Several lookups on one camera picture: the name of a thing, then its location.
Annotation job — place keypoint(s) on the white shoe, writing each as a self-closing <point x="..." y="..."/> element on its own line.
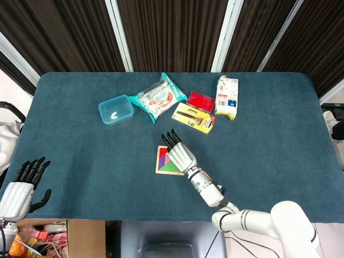
<point x="329" y="123"/>

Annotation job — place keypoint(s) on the red triangle tangram piece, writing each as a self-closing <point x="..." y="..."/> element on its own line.
<point x="162" y="153"/>

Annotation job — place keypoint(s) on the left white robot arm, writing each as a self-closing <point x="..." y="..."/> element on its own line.
<point x="6" y="228"/>

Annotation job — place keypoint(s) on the yellow carded razor package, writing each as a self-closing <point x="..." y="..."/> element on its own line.
<point x="193" y="117"/>

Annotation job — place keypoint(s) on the green triangle tangram piece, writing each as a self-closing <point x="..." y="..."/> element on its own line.
<point x="168" y="168"/>

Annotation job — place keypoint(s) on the teal clear snack bag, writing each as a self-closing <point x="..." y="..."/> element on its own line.
<point x="157" y="99"/>

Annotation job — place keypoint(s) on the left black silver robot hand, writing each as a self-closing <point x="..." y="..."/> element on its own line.
<point x="17" y="197"/>

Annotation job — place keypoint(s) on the clear teal plastic container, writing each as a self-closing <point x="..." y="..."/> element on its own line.
<point x="116" y="109"/>

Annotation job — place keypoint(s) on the pink triangle tangram piece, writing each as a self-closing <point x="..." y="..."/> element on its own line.
<point x="166" y="160"/>

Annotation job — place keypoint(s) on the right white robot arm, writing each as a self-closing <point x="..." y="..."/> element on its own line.
<point x="255" y="219"/>

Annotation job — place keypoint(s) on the white fabric bag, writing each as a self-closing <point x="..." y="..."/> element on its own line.
<point x="8" y="145"/>

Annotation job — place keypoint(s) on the white yellow food packet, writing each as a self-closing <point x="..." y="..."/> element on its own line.
<point x="227" y="98"/>

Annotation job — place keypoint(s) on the grey-blue seat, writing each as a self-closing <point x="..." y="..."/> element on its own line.
<point x="172" y="239"/>

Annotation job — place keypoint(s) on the cardboard box with clutter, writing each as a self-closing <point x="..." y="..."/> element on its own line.
<point x="83" y="239"/>

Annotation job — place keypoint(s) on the dark teal table cloth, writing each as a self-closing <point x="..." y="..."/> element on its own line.
<point x="80" y="150"/>

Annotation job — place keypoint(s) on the red clear-lidded flat box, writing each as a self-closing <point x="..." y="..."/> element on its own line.
<point x="201" y="101"/>

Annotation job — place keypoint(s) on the black flat device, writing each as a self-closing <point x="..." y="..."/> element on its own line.
<point x="333" y="108"/>

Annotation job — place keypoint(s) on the purple wooden puzzle piece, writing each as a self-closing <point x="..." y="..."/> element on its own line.
<point x="161" y="163"/>

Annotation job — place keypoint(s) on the white partition frame post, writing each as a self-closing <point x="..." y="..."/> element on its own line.
<point x="279" y="37"/>
<point x="18" y="61"/>
<point x="225" y="35"/>
<point x="119" y="35"/>

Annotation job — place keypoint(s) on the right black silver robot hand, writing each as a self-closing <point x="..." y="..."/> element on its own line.
<point x="182" y="158"/>

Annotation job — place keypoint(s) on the wooden tangram puzzle tray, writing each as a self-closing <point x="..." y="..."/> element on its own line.
<point x="158" y="161"/>

